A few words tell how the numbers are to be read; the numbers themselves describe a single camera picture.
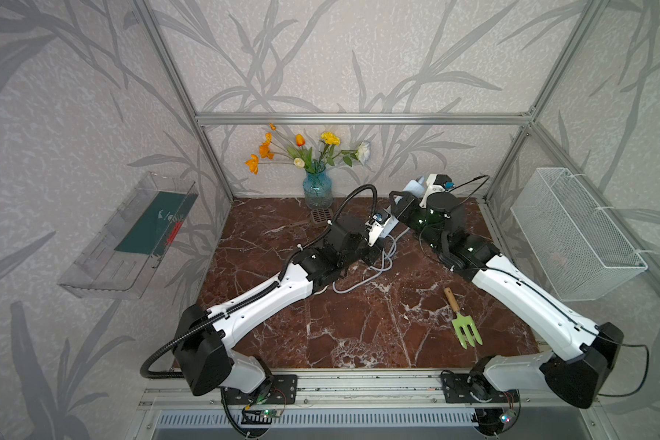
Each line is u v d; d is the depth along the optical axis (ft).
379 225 2.02
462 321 2.83
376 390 2.47
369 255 2.17
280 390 2.37
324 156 3.41
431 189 2.04
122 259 2.10
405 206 1.99
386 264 3.14
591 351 1.27
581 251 1.99
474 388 2.15
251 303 1.47
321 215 3.68
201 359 1.27
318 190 3.62
